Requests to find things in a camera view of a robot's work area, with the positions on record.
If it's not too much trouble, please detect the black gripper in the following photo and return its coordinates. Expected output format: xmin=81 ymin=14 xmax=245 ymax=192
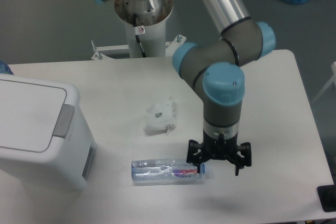
xmin=186 ymin=132 xmax=251 ymax=176

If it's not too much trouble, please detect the white push-lid trash can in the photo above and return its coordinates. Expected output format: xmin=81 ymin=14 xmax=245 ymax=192
xmin=1 ymin=74 xmax=97 ymax=190

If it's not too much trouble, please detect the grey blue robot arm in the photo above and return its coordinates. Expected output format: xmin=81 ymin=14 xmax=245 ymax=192
xmin=95 ymin=0 xmax=276 ymax=171

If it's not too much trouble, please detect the clear plastic water bottle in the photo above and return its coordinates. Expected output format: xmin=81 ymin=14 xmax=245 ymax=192
xmin=131 ymin=158 xmax=209 ymax=183

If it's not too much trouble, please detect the black clamp on table edge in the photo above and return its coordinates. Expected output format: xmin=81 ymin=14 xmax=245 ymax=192
xmin=317 ymin=185 xmax=335 ymax=212

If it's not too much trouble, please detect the blue patterned object at left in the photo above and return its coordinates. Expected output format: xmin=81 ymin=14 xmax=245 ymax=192
xmin=0 ymin=60 xmax=14 ymax=75

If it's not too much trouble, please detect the white frame at right edge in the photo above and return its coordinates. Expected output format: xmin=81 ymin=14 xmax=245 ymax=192
xmin=312 ymin=61 xmax=335 ymax=104

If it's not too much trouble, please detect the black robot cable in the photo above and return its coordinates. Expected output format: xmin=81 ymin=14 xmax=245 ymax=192
xmin=132 ymin=13 xmax=148 ymax=58

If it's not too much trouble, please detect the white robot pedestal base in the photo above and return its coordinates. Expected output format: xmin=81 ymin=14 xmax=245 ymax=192
xmin=91 ymin=0 xmax=186 ymax=60

